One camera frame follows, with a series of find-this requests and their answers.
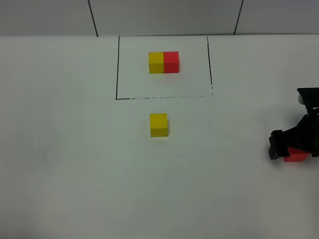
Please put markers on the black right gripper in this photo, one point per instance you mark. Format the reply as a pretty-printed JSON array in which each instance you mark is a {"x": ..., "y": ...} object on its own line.
[{"x": 305, "y": 137}]

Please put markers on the red template block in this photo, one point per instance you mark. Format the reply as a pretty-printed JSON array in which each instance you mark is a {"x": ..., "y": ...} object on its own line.
[{"x": 171, "y": 62}]

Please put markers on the yellow template block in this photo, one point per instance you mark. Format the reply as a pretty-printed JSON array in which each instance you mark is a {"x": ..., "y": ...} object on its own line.
[{"x": 156, "y": 63}]

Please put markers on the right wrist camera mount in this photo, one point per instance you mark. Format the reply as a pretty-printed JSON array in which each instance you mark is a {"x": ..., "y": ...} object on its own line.
[{"x": 309, "y": 97}]

